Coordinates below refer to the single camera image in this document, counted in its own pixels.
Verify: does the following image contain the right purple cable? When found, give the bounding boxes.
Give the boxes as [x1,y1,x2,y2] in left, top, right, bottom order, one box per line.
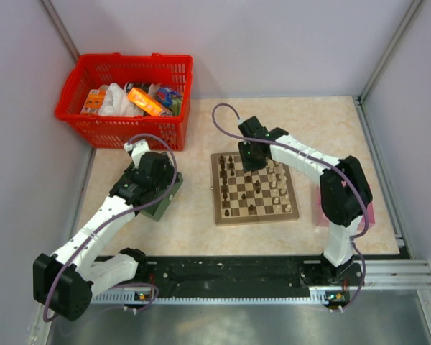
[211,103,369,312]

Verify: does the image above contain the pink plastic box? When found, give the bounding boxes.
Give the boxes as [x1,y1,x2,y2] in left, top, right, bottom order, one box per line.
[310,185,376,228]

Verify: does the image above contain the orange snack box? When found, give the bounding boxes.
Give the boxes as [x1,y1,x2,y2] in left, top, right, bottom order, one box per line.
[128,88,167,117]

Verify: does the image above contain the purple cable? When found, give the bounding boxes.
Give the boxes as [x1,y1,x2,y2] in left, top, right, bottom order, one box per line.
[42,133,179,322]
[211,103,369,312]

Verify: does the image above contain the orange carton in basket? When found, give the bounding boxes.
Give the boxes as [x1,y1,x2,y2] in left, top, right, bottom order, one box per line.
[80,89,106,115]

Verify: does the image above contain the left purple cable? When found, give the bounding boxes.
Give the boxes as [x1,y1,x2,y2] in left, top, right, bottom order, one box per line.
[42,133,179,322]

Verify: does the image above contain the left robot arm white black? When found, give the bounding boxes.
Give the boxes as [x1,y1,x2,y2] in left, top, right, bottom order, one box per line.
[33,151,178,322]

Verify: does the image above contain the grey cable duct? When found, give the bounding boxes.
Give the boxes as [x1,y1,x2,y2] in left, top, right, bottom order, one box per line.
[89,289,350,306]

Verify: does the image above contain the dark green box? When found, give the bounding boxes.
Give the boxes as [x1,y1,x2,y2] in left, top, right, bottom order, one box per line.
[118,163,183,221]

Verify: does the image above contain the aluminium frame rail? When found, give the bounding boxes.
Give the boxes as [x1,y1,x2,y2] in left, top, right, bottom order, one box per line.
[42,260,431,288]

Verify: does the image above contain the white plastic bag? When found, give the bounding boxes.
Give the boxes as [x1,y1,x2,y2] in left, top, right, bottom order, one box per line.
[98,83,144,117]

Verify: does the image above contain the blue red package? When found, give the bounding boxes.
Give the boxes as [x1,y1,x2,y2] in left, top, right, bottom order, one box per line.
[156,87,183,109]

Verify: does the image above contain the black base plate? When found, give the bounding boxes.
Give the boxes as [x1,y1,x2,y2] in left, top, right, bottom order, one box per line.
[107,255,366,298]

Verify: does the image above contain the wooden chess board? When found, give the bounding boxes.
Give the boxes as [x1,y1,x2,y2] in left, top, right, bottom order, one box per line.
[210,152,300,226]

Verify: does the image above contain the red plastic basket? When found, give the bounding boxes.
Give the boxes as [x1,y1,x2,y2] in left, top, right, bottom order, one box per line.
[55,53,193,151]

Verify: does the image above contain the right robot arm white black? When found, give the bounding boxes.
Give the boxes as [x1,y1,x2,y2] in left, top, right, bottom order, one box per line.
[238,116,373,285]

